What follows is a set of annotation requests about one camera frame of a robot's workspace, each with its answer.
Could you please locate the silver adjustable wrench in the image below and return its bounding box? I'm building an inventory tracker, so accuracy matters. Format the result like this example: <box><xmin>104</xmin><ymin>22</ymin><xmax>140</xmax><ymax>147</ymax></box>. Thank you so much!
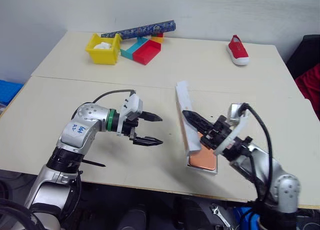
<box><xmin>211</xmin><ymin>204</ymin><xmax>233</xmax><ymax>227</ymax></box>

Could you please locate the black cable tie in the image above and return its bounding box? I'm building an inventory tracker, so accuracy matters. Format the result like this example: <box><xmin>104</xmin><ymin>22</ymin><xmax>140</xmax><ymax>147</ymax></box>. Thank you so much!
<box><xmin>81</xmin><ymin>159</ymin><xmax>106</xmax><ymax>168</ymax></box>

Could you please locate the blue patterned tube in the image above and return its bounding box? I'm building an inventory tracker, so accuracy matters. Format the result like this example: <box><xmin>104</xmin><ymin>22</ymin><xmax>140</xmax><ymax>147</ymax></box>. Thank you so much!
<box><xmin>100</xmin><ymin>19</ymin><xmax>177</xmax><ymax>40</ymax></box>

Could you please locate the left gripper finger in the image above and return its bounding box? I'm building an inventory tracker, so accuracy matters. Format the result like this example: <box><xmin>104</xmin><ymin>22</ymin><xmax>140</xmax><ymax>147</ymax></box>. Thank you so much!
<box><xmin>141</xmin><ymin>111</ymin><xmax>164</xmax><ymax>122</ymax></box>
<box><xmin>131</xmin><ymin>136</ymin><xmax>164</xmax><ymax>147</ymax></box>

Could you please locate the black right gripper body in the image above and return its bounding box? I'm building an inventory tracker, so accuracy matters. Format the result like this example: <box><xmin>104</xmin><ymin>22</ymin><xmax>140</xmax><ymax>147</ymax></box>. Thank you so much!
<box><xmin>199</xmin><ymin>114</ymin><xmax>238</xmax><ymax>150</ymax></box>

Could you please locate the blue plastic crate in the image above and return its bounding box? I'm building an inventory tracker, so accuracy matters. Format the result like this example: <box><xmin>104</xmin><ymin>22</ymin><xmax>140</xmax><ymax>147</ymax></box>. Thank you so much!
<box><xmin>0</xmin><ymin>79</ymin><xmax>24</xmax><ymax>105</ymax></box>

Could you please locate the black chair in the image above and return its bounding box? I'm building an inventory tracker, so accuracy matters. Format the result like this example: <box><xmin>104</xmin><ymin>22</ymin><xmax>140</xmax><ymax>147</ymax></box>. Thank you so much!
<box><xmin>286</xmin><ymin>34</ymin><xmax>320</xmax><ymax>80</ymax></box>

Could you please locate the red plastic tray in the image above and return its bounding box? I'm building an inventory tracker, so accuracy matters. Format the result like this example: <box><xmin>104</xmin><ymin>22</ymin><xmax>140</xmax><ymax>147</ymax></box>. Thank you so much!
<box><xmin>132</xmin><ymin>39</ymin><xmax>163</xmax><ymax>65</ymax></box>

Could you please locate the white crumpled item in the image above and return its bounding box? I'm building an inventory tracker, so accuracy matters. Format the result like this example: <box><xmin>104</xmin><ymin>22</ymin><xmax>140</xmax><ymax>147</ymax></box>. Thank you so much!
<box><xmin>93</xmin><ymin>41</ymin><xmax>113</xmax><ymax>50</ymax></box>

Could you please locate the person in red clothing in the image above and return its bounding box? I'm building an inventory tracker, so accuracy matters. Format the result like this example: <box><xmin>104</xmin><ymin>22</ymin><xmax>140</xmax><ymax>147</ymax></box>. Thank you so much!
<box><xmin>294</xmin><ymin>64</ymin><xmax>320</xmax><ymax>118</ymax></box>

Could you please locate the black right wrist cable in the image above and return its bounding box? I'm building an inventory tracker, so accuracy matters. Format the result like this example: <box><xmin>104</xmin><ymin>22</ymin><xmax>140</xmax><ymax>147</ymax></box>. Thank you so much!
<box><xmin>239</xmin><ymin>103</ymin><xmax>275</xmax><ymax>203</ymax></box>

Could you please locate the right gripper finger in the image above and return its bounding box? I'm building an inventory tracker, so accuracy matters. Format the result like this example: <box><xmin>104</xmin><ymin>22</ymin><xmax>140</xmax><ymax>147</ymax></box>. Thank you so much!
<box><xmin>182</xmin><ymin>110</ymin><xmax>216</xmax><ymax>135</ymax></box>

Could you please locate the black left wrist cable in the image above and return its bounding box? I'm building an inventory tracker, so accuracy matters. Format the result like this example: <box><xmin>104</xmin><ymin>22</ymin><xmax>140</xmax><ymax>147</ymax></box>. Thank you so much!
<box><xmin>93</xmin><ymin>89</ymin><xmax>136</xmax><ymax>103</ymax></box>

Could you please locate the orange smartphone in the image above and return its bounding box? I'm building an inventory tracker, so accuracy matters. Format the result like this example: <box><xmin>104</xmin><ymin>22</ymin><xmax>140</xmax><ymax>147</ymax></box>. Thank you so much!
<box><xmin>188</xmin><ymin>131</ymin><xmax>217</xmax><ymax>171</ymax></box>

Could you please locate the dark rounded shape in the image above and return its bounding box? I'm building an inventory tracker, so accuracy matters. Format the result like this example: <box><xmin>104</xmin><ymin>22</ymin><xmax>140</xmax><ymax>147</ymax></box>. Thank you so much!
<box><xmin>119</xmin><ymin>209</ymin><xmax>148</xmax><ymax>230</ymax></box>

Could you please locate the red child's shoe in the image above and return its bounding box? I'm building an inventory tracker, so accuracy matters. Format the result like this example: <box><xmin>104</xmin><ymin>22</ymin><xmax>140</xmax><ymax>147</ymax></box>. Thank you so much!
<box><xmin>226</xmin><ymin>34</ymin><xmax>250</xmax><ymax>65</ymax></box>

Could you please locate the teal plastic tray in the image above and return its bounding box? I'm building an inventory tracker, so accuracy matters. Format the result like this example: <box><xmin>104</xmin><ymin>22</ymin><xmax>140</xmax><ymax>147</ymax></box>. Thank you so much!
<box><xmin>119</xmin><ymin>36</ymin><xmax>148</xmax><ymax>61</ymax></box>

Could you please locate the thick black cable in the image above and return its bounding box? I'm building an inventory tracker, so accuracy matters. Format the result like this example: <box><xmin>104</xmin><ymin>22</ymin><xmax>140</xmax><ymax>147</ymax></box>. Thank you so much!
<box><xmin>0</xmin><ymin>199</ymin><xmax>38</xmax><ymax>230</ymax></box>

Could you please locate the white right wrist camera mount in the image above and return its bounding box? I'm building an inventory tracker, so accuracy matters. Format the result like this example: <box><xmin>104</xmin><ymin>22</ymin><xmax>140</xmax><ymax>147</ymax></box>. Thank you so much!
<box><xmin>214</xmin><ymin>102</ymin><xmax>250</xmax><ymax>156</ymax></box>

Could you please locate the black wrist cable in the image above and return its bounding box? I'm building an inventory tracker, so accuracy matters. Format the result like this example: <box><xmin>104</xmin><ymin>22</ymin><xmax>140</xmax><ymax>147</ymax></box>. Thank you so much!
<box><xmin>93</xmin><ymin>89</ymin><xmax>136</xmax><ymax>103</ymax></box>
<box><xmin>239</xmin><ymin>103</ymin><xmax>275</xmax><ymax>203</ymax></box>

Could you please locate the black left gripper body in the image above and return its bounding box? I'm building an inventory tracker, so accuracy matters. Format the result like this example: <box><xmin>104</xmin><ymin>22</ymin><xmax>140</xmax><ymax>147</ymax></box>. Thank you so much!
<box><xmin>121</xmin><ymin>117</ymin><xmax>144</xmax><ymax>141</ymax></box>

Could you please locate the yellow plastic bin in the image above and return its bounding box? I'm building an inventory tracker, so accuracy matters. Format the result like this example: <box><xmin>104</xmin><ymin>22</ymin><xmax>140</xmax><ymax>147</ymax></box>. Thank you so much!
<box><xmin>85</xmin><ymin>32</ymin><xmax>123</xmax><ymax>65</ymax></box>

